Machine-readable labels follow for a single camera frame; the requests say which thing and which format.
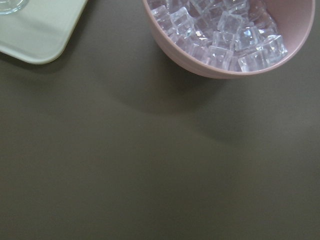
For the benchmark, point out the pink bowl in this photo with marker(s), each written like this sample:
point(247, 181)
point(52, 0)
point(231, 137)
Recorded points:
point(294, 19)

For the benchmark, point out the clear ice cubes pile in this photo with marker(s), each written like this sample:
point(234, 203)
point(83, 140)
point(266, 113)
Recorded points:
point(232, 35)

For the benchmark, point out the cream serving tray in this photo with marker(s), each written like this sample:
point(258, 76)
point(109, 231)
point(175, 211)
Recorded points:
point(39, 33)

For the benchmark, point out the clear wine glass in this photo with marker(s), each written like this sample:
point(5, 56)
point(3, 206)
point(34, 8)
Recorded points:
point(11, 6)

